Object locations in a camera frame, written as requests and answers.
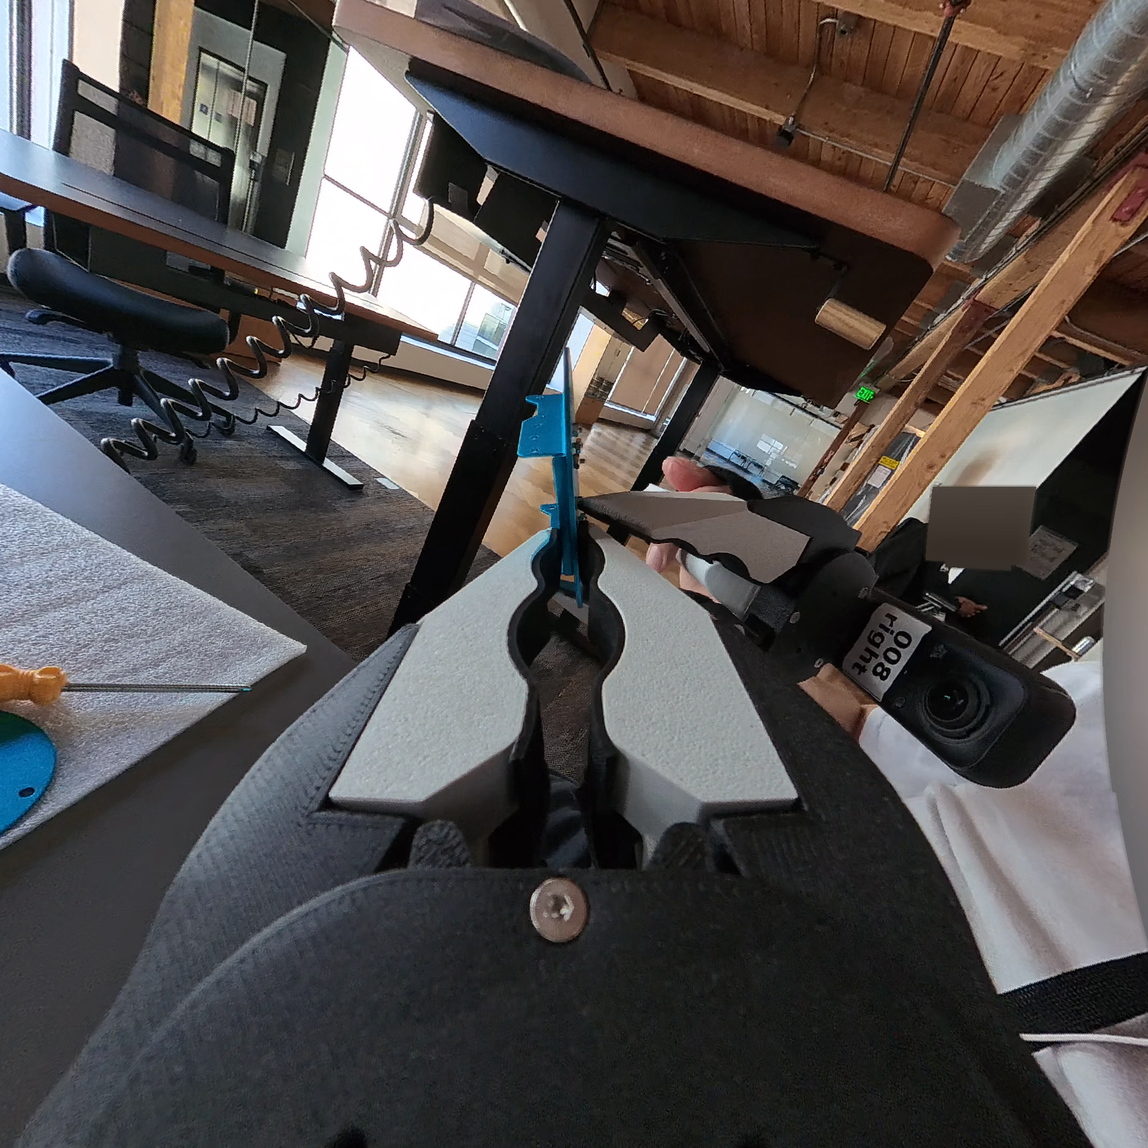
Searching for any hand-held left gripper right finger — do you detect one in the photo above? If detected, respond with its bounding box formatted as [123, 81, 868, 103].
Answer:
[581, 530, 801, 869]

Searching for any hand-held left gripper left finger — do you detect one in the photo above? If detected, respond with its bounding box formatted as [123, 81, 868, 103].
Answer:
[328, 529, 552, 869]

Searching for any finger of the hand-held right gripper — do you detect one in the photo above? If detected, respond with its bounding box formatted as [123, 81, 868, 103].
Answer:
[578, 488, 809, 580]

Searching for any blue plate with bracket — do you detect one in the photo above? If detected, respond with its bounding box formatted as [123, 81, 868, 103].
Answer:
[518, 349, 595, 611]

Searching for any black standing desk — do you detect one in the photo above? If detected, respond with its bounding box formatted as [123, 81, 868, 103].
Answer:
[332, 0, 962, 633]

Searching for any grey desk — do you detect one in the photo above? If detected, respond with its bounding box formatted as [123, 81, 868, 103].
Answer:
[0, 368, 397, 1122]

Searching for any wooden desk with black legs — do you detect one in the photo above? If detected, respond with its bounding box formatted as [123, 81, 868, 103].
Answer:
[0, 130, 440, 494]

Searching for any person's right hand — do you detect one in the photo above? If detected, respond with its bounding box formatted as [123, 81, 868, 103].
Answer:
[644, 455, 733, 603]

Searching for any white board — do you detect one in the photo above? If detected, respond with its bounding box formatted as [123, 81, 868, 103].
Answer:
[915, 368, 1148, 589]

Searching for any beige cylinder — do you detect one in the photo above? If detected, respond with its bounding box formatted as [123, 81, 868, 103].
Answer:
[815, 297, 887, 355]

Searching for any slanted wooden beam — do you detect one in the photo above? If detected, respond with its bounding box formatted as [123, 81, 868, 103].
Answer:
[826, 166, 1148, 551]

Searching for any white foam mat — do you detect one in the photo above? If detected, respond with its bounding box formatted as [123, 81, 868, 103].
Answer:
[0, 484, 308, 853]

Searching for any blue round metal plate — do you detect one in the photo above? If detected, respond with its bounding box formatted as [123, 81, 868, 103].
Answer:
[0, 708, 59, 835]

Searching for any person's white shirt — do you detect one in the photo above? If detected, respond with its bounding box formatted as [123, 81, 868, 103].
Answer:
[906, 789, 1148, 1148]

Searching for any ceiling pipe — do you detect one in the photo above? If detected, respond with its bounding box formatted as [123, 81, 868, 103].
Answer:
[883, 0, 975, 194]

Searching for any large window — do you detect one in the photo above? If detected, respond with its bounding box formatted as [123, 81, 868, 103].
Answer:
[305, 45, 540, 369]

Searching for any black saddle office chair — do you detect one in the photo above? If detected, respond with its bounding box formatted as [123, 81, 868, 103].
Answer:
[0, 246, 237, 468]

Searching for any black mesh office chair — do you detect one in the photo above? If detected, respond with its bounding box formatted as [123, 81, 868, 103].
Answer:
[50, 62, 237, 226]

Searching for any thin coiled cable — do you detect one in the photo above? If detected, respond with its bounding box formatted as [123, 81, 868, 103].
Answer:
[238, 354, 401, 427]

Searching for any thick black coiled cable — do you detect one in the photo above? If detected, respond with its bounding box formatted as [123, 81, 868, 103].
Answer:
[100, 193, 436, 472]

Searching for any orange handled screwdriver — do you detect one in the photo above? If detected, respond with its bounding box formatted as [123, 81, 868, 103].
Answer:
[0, 664, 253, 712]

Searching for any black shoulder strap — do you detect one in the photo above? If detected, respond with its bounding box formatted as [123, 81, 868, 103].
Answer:
[991, 964, 1148, 1037]

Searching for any silver ventilation duct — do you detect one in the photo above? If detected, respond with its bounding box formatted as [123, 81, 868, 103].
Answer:
[942, 0, 1148, 237]

